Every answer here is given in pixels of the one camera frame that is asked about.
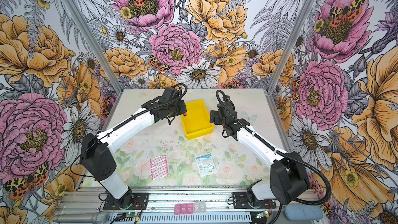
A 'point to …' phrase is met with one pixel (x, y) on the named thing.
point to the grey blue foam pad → (303, 212)
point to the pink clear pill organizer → (188, 208)
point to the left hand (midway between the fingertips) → (184, 111)
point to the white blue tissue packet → (205, 165)
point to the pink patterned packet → (159, 168)
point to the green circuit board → (262, 214)
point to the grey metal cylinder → (99, 218)
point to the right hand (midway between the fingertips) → (220, 118)
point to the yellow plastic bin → (197, 122)
